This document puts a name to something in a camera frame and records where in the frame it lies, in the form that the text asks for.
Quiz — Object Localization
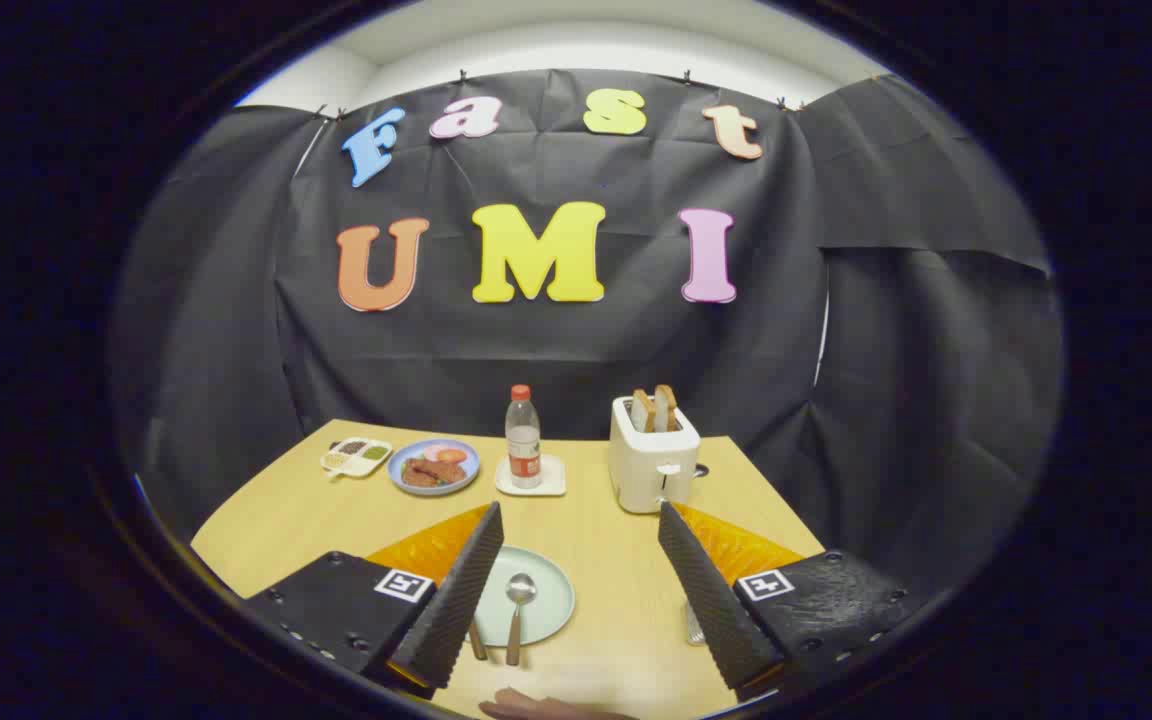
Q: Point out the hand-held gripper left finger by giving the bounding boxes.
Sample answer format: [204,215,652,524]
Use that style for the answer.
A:
[241,500,505,701]

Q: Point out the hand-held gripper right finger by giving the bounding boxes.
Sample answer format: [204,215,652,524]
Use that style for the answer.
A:
[658,500,927,701]

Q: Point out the metal spoon wooden handle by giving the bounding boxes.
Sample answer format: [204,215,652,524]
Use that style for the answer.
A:
[505,573,538,667]

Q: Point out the light green plate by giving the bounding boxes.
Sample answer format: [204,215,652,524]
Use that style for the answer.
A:
[471,545,577,648]

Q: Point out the brown meat pieces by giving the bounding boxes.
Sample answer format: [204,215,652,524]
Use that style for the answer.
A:
[401,457,467,489]

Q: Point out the white toaster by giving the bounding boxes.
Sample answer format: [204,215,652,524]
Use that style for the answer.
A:
[608,396,702,515]

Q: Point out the blue plate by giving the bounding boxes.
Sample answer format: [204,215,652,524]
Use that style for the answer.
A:
[387,438,482,498]

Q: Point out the white square coaster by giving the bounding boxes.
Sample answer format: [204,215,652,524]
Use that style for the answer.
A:
[494,454,568,498]

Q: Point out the white condiment tray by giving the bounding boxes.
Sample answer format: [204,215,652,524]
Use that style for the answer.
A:
[320,437,394,479]

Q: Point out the clear water bottle red cap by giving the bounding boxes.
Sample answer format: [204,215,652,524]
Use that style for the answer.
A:
[505,384,543,490]

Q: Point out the black backdrop cloth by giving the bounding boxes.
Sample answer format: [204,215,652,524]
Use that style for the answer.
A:
[106,68,1067,641]

